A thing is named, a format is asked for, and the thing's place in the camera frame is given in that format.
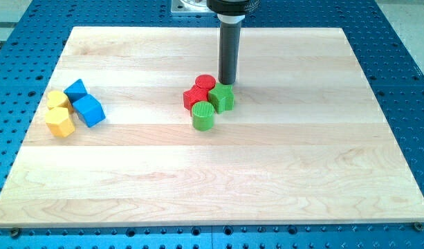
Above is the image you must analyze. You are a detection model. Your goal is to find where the board clamp screw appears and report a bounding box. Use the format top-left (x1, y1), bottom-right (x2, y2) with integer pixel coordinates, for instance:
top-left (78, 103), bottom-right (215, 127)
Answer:
top-left (9, 228), bottom-right (21, 238)
top-left (413, 222), bottom-right (424, 232)

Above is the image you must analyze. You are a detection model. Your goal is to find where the blue cube block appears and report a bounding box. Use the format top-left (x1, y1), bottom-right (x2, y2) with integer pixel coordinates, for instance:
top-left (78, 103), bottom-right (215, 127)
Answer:
top-left (73, 94), bottom-right (106, 127)

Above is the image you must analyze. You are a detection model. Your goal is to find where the blue triangle block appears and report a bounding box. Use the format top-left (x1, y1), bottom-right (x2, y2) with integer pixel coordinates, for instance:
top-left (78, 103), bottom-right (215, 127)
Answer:
top-left (64, 79), bottom-right (88, 103)

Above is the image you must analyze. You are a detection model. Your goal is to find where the light wooden board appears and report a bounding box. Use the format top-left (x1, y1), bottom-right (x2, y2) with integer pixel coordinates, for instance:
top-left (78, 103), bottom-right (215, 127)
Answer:
top-left (0, 26), bottom-right (424, 228)

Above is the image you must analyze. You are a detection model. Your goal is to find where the black robot arm flange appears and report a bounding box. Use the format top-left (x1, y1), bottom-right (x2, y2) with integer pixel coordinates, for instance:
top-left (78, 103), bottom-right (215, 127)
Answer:
top-left (207, 0), bottom-right (261, 16)

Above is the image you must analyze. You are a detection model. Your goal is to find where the left board clamp screw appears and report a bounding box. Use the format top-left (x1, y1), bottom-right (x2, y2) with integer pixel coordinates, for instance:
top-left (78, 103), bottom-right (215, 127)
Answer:
top-left (9, 228), bottom-right (21, 238)

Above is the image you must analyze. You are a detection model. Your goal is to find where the green star block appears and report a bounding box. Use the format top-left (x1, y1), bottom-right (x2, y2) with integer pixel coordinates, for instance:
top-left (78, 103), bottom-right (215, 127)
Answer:
top-left (208, 82), bottom-right (234, 113)

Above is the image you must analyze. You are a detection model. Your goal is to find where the yellow hexagon block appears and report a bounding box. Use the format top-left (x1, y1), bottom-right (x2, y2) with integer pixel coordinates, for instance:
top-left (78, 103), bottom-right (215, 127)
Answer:
top-left (45, 107), bottom-right (75, 138)

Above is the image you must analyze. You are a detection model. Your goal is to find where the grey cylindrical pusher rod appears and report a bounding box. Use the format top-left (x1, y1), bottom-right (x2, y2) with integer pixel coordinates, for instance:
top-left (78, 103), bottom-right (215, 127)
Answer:
top-left (218, 14), bottom-right (245, 85)

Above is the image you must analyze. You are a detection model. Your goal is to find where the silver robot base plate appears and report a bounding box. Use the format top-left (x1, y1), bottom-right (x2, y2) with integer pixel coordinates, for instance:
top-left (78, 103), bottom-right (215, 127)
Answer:
top-left (170, 0), bottom-right (214, 16)

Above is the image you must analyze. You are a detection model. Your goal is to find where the yellow heart block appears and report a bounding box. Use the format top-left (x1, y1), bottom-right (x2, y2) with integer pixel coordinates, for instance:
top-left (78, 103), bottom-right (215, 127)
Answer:
top-left (46, 91), bottom-right (74, 113)

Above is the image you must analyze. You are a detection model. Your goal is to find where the red cylinder block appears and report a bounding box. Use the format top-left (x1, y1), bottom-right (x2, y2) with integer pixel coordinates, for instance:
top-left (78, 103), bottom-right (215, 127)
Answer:
top-left (195, 74), bottom-right (216, 90)

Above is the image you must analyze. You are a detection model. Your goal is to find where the green cylinder block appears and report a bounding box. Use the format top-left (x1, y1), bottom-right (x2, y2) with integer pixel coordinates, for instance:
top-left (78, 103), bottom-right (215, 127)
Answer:
top-left (192, 101), bottom-right (214, 131)

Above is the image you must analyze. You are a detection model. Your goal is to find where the red star block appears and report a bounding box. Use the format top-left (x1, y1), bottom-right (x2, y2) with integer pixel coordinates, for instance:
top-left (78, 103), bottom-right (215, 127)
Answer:
top-left (183, 85), bottom-right (209, 111)

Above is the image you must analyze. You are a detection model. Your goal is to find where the right board clamp screw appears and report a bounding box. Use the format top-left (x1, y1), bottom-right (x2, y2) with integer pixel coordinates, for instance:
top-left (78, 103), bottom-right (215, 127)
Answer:
top-left (413, 222), bottom-right (424, 232)

